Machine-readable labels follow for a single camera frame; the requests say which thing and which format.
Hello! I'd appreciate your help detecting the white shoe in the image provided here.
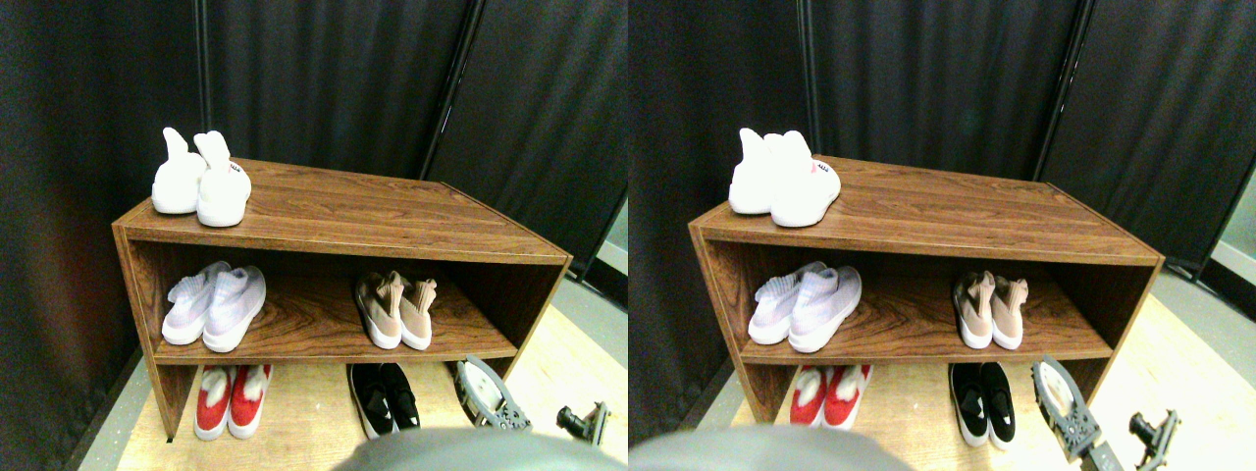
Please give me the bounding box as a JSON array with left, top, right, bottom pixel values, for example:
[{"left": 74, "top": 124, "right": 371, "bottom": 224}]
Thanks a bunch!
[
  {"left": 763, "top": 131, "right": 843, "bottom": 229},
  {"left": 193, "top": 131, "right": 253, "bottom": 229},
  {"left": 151, "top": 128, "right": 209, "bottom": 215},
  {"left": 728, "top": 128, "right": 781, "bottom": 215}
]

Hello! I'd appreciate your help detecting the red shoe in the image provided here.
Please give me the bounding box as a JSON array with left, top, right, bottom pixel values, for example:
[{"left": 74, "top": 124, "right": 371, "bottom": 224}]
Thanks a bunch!
[
  {"left": 228, "top": 364, "right": 274, "bottom": 440},
  {"left": 193, "top": 366, "right": 236, "bottom": 441},
  {"left": 790, "top": 366, "right": 833, "bottom": 427},
  {"left": 822, "top": 364, "right": 872, "bottom": 430}
]

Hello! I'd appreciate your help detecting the black curtain pole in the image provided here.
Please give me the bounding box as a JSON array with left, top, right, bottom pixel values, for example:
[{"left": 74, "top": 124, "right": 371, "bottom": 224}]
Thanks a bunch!
[
  {"left": 194, "top": 0, "right": 214, "bottom": 162},
  {"left": 420, "top": 0, "right": 487, "bottom": 183},
  {"left": 1033, "top": 0, "right": 1096, "bottom": 183},
  {"left": 581, "top": 191, "right": 628, "bottom": 286}
]

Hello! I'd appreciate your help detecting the brown shoe rack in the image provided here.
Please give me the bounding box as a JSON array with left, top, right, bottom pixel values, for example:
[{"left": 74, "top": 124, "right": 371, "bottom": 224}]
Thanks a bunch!
[
  {"left": 689, "top": 155, "right": 1166, "bottom": 425},
  {"left": 112, "top": 158, "right": 573, "bottom": 440}
]

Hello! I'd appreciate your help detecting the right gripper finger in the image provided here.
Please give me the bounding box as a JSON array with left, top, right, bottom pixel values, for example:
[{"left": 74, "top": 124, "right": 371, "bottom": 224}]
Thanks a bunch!
[
  {"left": 1030, "top": 355, "right": 1102, "bottom": 464},
  {"left": 454, "top": 355, "right": 533, "bottom": 433}
]

